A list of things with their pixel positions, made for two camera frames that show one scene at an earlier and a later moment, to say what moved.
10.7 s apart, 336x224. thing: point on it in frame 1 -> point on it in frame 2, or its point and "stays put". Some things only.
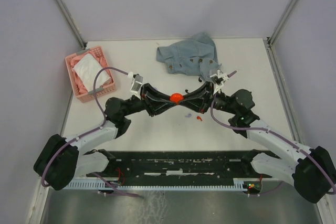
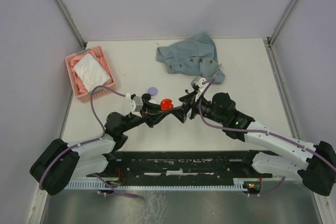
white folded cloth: x=86 y=70 stays put
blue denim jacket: x=197 y=56 stays put
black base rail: x=182 y=164 stays put
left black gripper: x=155 y=108 -> x=152 y=117
